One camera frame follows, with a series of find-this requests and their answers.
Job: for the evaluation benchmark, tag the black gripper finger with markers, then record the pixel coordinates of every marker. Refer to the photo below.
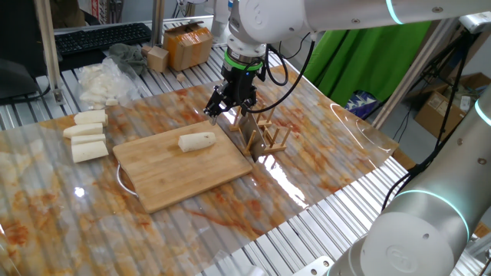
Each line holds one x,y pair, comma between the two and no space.
250,104
213,109

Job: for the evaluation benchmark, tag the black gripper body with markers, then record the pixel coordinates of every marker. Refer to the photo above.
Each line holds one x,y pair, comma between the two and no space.
239,82

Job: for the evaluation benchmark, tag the steel cleaver knife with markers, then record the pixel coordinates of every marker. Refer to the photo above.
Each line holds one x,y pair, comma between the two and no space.
255,142

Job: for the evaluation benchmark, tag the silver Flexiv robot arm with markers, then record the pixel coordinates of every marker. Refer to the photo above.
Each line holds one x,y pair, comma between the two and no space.
422,230

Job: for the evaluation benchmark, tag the long white radish piece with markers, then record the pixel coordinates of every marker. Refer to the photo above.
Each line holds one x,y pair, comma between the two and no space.
195,142

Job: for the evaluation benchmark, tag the small white radish bit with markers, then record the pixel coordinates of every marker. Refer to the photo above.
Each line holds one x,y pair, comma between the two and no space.
111,102

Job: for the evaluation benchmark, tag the plastic bag of radish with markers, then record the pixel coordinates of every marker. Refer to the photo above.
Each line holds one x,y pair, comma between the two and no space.
99,84

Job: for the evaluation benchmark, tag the white radish chunk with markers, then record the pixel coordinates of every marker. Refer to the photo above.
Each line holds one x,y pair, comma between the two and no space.
82,130
88,139
90,117
88,151

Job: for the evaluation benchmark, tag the tiny tan block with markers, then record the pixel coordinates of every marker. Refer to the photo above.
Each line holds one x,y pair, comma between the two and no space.
181,77

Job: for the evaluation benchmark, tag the wooden peg knife rack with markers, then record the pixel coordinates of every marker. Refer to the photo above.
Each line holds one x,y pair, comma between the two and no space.
278,147

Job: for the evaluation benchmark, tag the taped cardboard box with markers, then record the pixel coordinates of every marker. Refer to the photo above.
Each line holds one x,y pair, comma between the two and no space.
188,48

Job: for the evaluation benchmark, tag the small wooden block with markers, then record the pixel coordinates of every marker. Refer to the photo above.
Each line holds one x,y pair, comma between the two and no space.
157,59

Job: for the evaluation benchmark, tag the wooden cutting board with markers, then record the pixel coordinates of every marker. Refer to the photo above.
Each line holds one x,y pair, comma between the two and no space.
172,172

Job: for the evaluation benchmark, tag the small tan block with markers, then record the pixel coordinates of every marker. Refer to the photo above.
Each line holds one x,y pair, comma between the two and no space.
146,51

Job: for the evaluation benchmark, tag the grey green rag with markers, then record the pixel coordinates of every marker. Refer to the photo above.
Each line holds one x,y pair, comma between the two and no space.
128,55

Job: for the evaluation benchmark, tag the blue white patterned bag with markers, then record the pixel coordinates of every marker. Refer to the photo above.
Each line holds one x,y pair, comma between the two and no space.
360,105

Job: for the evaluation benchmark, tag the green cloth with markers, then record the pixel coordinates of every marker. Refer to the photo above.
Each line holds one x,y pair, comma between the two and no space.
364,61

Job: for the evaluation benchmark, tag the black keyboard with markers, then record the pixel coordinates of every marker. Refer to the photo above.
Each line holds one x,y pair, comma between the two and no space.
99,38

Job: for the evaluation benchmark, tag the open cardboard box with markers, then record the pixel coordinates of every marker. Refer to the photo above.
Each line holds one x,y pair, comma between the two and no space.
433,115

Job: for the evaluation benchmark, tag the marble pattern table mat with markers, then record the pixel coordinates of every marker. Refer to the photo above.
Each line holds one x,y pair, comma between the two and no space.
57,230

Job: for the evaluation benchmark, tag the black tripod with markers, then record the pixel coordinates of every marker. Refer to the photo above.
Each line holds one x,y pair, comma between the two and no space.
454,84

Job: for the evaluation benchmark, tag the black computer monitor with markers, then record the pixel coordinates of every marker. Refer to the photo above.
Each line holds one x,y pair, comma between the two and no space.
19,30

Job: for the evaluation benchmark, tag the aluminium frame post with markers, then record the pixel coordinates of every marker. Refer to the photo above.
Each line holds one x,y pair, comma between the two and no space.
414,73
48,46
157,23

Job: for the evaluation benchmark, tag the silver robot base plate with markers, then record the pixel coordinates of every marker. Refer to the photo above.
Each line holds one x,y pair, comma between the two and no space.
314,266

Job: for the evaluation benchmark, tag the grey camera head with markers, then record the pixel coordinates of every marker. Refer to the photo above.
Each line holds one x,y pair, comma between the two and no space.
475,21

